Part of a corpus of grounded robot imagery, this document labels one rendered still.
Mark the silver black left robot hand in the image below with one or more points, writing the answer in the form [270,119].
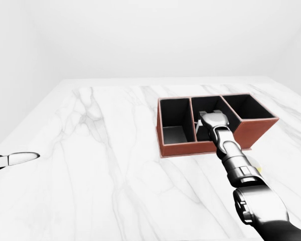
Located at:
[20,158]

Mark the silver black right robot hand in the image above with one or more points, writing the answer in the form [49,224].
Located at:
[215,119]

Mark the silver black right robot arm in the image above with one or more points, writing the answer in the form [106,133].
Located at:
[240,160]

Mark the red-brown desk caddy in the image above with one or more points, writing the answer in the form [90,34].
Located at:
[180,148]

